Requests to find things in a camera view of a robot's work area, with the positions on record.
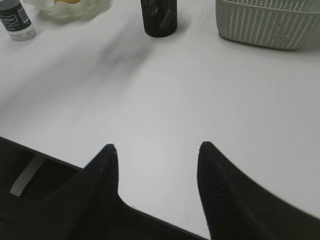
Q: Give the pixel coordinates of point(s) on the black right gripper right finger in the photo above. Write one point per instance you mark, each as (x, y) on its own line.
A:
(237, 208)

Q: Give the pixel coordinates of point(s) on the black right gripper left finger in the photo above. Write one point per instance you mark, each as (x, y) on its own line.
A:
(88, 207)

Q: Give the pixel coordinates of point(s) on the clear water bottle green label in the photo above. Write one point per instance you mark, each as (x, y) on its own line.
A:
(16, 21)

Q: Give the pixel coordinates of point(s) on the pale green woven plastic basket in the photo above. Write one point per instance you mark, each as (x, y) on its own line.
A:
(276, 24)

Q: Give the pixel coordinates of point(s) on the pale green wavy glass plate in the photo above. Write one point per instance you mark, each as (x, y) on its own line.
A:
(61, 10)

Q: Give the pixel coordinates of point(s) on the black mesh pen holder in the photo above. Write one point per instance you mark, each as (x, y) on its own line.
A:
(160, 17)

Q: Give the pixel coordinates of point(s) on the dark table leg frame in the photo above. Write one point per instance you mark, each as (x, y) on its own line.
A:
(26, 176)

